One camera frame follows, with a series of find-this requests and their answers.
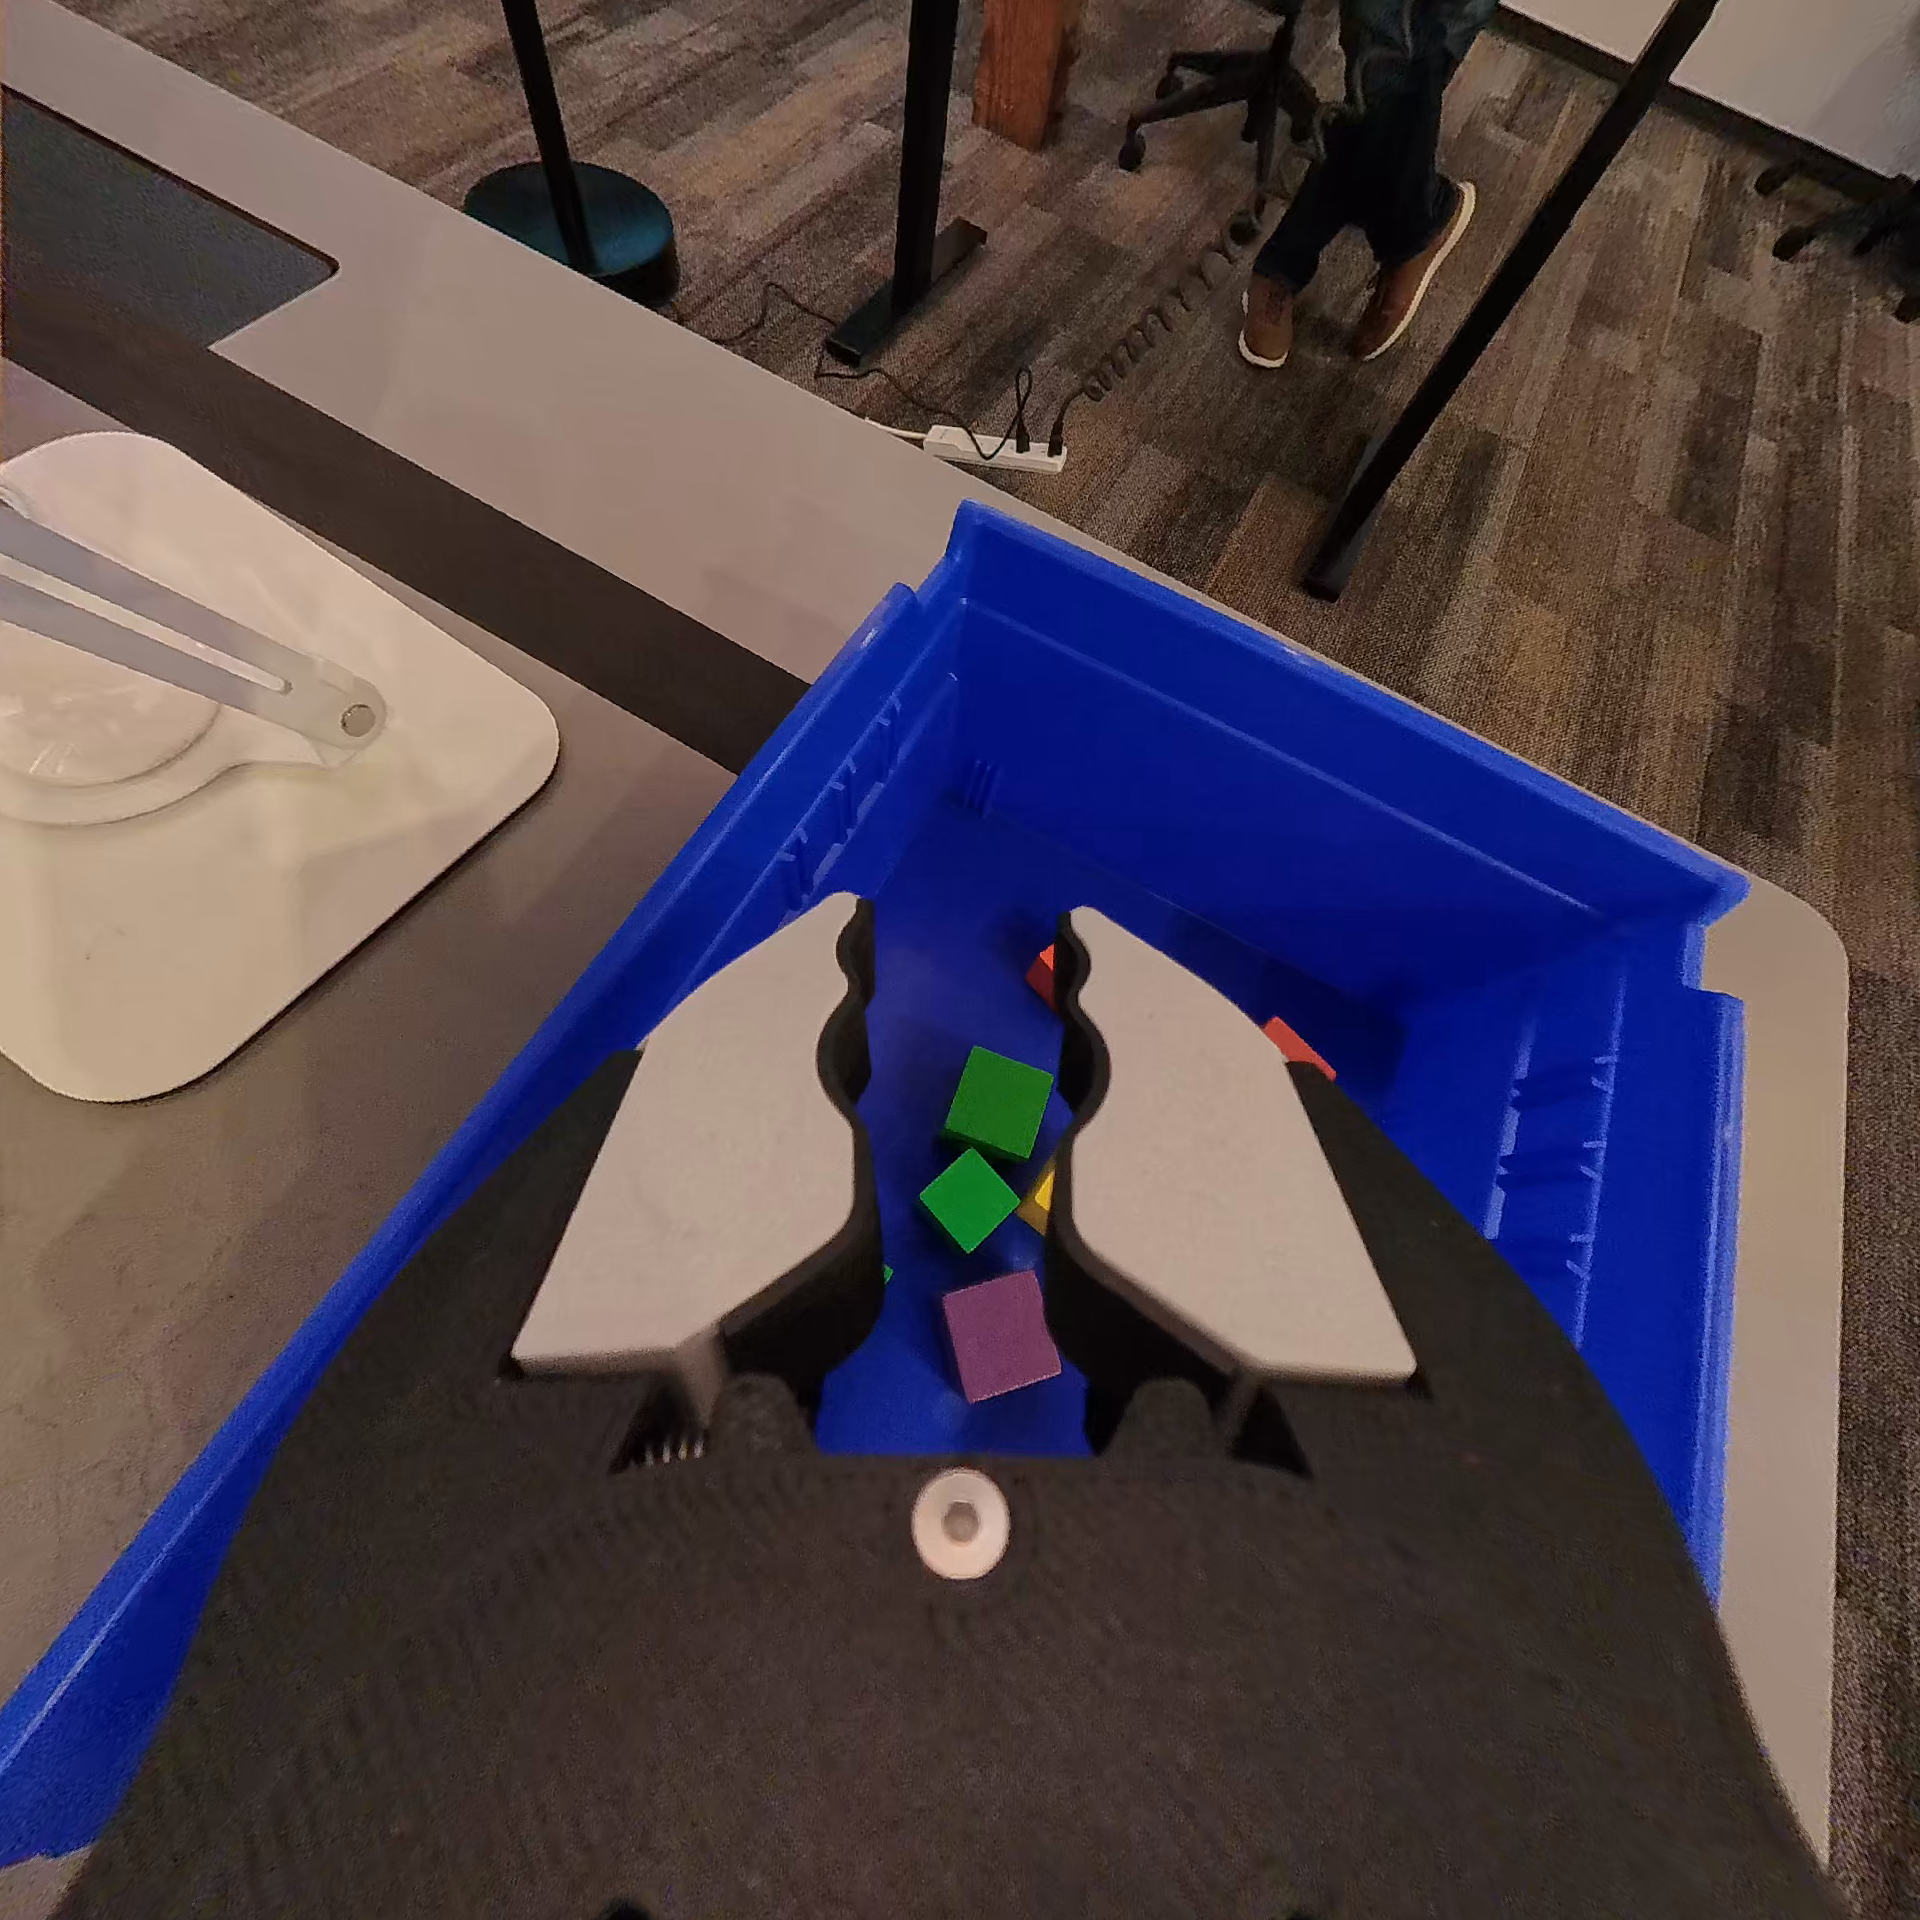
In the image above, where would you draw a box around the wooden pillar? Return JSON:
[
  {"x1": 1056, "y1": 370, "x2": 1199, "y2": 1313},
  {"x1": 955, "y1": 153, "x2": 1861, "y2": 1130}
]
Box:
[{"x1": 969, "y1": 0, "x2": 1089, "y2": 150}]

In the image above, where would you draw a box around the white power strip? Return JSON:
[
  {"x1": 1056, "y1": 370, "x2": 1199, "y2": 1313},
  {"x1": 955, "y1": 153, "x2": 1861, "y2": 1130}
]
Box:
[{"x1": 921, "y1": 422, "x2": 1070, "y2": 477}]

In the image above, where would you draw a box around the instruction sheet on wooden stand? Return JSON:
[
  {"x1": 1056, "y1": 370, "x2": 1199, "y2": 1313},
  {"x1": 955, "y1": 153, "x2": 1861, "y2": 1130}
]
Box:
[{"x1": 0, "y1": 430, "x2": 563, "y2": 1106}]

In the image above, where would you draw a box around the blue plastic bin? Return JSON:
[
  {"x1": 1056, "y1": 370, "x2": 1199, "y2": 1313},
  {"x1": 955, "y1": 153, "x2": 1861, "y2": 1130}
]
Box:
[{"x1": 0, "y1": 503, "x2": 1749, "y2": 1892}]

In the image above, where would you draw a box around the black office chair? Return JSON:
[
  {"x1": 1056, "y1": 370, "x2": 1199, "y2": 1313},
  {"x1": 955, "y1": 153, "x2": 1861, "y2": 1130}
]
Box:
[
  {"x1": 1116, "y1": 0, "x2": 1327, "y2": 177},
  {"x1": 1753, "y1": 140, "x2": 1920, "y2": 325}
]

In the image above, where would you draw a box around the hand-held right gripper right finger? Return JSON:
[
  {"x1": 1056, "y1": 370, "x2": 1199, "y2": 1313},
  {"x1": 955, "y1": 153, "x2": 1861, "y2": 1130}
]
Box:
[{"x1": 1048, "y1": 905, "x2": 1420, "y2": 1447}]

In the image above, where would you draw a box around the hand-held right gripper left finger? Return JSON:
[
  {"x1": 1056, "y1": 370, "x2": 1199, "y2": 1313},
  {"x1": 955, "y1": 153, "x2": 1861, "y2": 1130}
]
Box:
[{"x1": 511, "y1": 897, "x2": 888, "y2": 1413}]

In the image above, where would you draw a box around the purple cube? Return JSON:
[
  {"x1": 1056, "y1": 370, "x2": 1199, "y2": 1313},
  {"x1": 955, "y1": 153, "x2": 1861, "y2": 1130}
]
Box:
[{"x1": 942, "y1": 1271, "x2": 1065, "y2": 1408}]

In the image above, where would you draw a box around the black cable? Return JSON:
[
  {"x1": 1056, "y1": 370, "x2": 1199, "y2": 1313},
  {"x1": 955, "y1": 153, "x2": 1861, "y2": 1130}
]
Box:
[{"x1": 748, "y1": 282, "x2": 1084, "y2": 455}]

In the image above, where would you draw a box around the black pole stand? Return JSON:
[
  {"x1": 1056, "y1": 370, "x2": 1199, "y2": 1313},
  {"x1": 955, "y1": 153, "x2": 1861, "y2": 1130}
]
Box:
[{"x1": 462, "y1": 0, "x2": 679, "y2": 310}]

